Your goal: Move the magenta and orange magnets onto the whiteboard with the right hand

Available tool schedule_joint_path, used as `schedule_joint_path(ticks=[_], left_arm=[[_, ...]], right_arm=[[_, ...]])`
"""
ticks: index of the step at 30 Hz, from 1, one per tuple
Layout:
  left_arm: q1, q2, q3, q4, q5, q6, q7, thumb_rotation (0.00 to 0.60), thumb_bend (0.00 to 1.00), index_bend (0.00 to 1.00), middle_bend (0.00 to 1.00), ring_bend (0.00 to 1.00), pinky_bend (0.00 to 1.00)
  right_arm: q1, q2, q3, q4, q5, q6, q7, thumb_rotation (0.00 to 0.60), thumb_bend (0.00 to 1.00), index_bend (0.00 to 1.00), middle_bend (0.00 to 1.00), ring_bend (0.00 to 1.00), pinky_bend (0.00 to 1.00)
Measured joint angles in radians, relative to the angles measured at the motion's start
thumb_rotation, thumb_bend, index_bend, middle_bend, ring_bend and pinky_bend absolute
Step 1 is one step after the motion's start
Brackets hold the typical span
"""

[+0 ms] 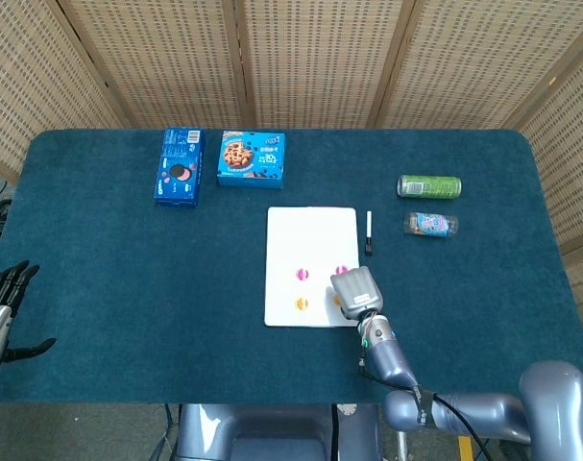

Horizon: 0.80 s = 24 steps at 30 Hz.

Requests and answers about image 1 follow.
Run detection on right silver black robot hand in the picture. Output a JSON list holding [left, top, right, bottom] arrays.
[[329, 265, 385, 321]]

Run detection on white magnetic whiteboard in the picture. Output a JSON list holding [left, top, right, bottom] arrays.
[[263, 206, 364, 328]]

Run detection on clear bottle with blue label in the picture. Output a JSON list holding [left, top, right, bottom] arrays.
[[403, 211, 460, 239]]

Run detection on green drink can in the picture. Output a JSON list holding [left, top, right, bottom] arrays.
[[397, 174, 463, 200]]

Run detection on blue felt table cover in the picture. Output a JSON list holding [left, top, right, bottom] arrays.
[[0, 128, 583, 405]]

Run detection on blue-grey robot torso base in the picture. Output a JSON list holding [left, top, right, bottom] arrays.
[[175, 402, 383, 461]]

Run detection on light blue chocolate-chip cookie box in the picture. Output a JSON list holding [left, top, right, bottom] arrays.
[[216, 130, 287, 190]]

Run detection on dark blue Oreo box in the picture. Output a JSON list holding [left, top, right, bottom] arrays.
[[153, 126, 206, 208]]

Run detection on woven bamboo folding screen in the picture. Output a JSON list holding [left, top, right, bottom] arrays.
[[0, 0, 583, 356]]

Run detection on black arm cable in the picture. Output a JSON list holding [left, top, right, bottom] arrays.
[[359, 357, 492, 461]]

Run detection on blue cable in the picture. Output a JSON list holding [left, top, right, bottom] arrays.
[[163, 403, 178, 461]]

